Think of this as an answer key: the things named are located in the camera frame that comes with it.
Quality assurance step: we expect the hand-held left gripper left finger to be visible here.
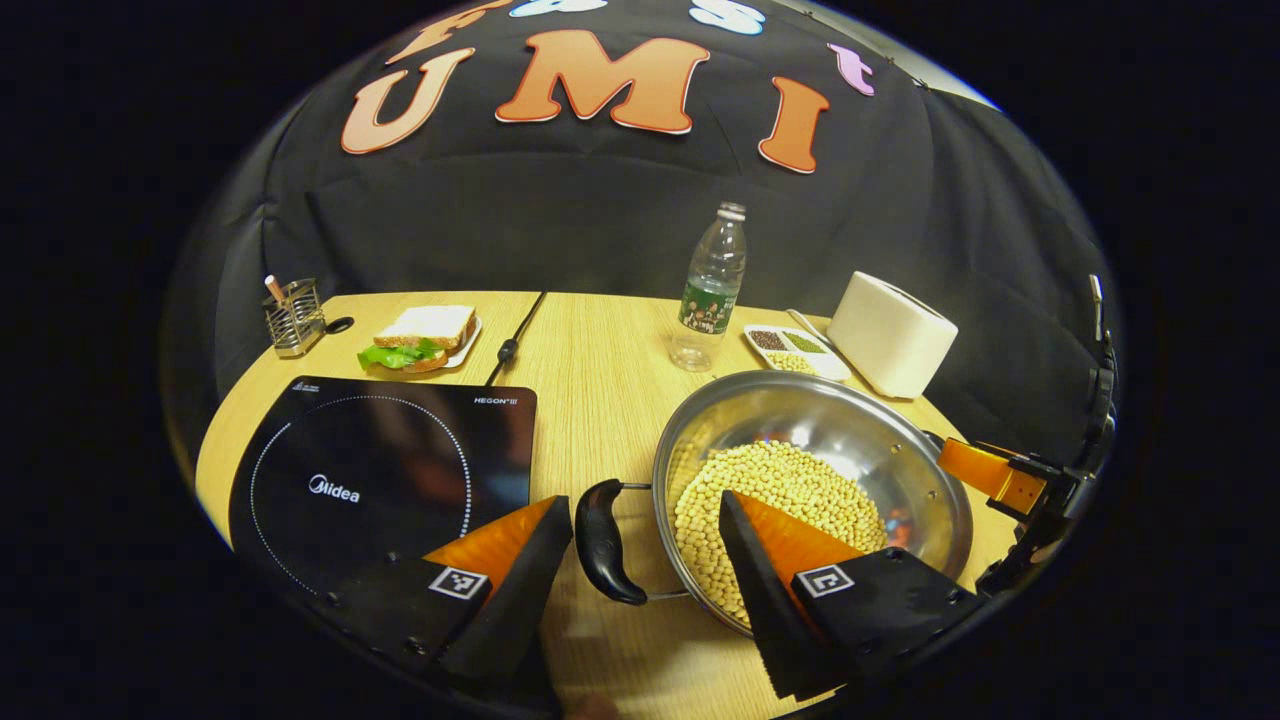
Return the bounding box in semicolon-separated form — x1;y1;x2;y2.
310;495;576;691

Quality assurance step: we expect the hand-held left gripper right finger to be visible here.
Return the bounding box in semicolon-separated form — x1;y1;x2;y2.
718;490;989;703

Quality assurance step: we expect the pile of yellow soybeans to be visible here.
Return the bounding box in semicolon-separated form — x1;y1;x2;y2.
672;440;891;626

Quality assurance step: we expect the black induction cooktop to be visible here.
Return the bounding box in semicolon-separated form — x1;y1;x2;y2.
228;375;538;621

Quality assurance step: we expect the steel pot with black handles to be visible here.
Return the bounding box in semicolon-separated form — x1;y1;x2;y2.
575;370;976;641

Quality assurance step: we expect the white toaster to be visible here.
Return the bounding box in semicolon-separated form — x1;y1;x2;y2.
827;271;959;400

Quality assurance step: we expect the white divided bean dish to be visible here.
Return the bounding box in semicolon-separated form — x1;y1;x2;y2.
743;323;853;383

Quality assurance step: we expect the small white plate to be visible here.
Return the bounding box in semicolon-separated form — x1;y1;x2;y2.
440;315;484;371

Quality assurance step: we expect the sandwich with lettuce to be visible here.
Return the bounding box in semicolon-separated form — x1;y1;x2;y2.
357;305;477;374

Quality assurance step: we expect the clear plastic water bottle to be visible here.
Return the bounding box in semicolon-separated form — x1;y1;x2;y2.
670;202;749;373

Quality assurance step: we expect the black backdrop cloth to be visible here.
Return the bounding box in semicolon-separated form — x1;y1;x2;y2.
160;0;1116;471

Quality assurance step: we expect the black power cable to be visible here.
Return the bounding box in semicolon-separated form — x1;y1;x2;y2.
487;292;547;386

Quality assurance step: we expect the metal wire utensil holder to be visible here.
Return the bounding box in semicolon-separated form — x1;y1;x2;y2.
262;275;328;359

